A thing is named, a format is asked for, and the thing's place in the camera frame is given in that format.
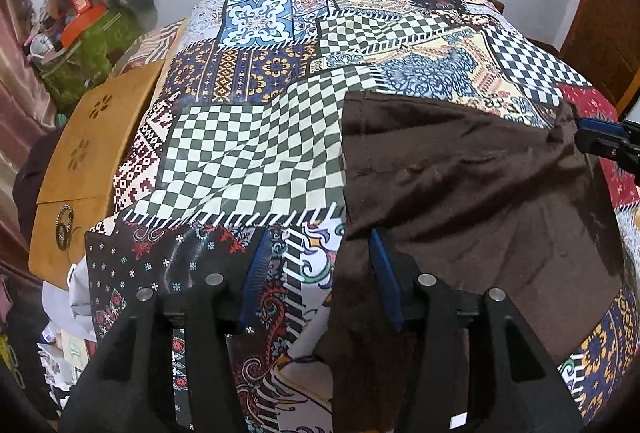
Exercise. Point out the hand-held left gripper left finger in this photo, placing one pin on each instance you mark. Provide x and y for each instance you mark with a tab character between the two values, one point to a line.
257	273

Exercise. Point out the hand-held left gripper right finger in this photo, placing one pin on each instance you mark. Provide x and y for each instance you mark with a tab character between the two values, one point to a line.
385	283

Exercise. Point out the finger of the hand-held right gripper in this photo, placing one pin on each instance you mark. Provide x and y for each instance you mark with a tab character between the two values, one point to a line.
600	140

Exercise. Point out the brown garment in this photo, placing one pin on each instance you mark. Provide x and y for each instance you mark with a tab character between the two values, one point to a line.
475	193

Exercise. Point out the white clothes pile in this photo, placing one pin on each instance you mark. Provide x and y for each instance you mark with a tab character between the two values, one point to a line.
60	303

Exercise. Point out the wooden door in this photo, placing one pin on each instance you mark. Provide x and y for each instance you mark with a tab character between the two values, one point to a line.
610	23

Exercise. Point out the patchwork printed blanket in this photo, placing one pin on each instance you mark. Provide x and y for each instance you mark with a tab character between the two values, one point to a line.
240	153

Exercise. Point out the wooden chest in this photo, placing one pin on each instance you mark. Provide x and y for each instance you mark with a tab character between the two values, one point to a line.
100	138

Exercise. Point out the dark cloth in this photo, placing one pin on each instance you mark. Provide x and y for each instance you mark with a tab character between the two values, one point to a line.
30	178

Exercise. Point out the striped pink cloth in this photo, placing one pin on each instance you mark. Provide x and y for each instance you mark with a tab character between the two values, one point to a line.
150	45

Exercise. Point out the green storage bag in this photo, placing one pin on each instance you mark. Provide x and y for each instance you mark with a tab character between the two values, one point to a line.
95	40

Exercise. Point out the pink curtain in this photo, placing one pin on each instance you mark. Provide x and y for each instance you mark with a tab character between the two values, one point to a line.
20	103

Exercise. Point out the orange box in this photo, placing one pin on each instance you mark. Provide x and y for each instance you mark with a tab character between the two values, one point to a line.
82	22

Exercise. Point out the small red box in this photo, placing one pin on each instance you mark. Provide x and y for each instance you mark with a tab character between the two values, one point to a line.
80	2

